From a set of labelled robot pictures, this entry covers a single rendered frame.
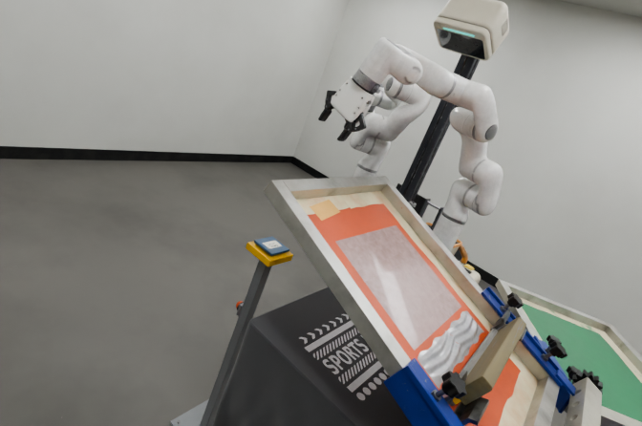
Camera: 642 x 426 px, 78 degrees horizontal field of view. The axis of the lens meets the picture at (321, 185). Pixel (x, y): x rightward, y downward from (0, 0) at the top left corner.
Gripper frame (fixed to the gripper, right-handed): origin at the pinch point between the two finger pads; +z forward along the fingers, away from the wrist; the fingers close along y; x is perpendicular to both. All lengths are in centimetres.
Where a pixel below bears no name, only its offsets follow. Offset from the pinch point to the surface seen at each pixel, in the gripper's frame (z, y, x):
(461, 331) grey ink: 15, -64, -6
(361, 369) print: 40, -55, 5
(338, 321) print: 44, -40, -5
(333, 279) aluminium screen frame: 12.3, -38.7, 28.9
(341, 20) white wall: 20, 312, -381
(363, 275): 14.3, -39.8, 15.5
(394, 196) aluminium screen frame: 10.3, -20.2, -25.7
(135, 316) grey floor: 170, 44, -21
